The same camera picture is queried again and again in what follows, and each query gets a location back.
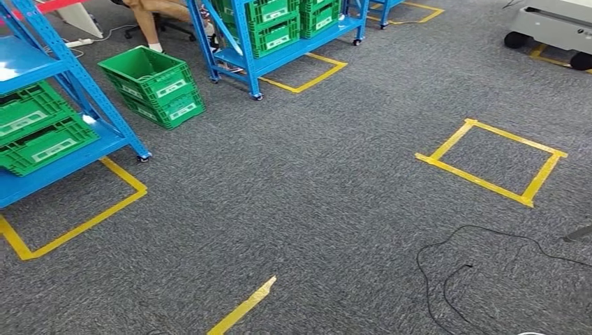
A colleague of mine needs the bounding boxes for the blue metal shelf rack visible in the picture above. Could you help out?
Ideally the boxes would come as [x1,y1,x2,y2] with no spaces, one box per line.
[0,0,153,210]
[344,0,404,30]
[187,0,371,102]

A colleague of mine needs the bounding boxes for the black office chair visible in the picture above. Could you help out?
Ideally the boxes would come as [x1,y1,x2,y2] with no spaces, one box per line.
[124,16,198,43]

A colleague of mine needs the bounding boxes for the open green plastic crate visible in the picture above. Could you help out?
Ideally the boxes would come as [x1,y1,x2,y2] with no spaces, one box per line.
[98,45,198,110]

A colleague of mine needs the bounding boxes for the person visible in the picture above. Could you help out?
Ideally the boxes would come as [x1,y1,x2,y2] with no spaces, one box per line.
[110,0,219,54]

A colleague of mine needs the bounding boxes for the white panel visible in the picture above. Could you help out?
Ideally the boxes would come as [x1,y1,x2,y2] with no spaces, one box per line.
[56,2,104,40]

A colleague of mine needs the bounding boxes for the white wheeled cart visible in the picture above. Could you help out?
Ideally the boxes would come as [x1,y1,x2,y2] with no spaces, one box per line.
[503,0,592,72]

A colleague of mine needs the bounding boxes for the black floor cable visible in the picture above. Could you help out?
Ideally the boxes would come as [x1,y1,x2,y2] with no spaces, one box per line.
[416,225,592,335]

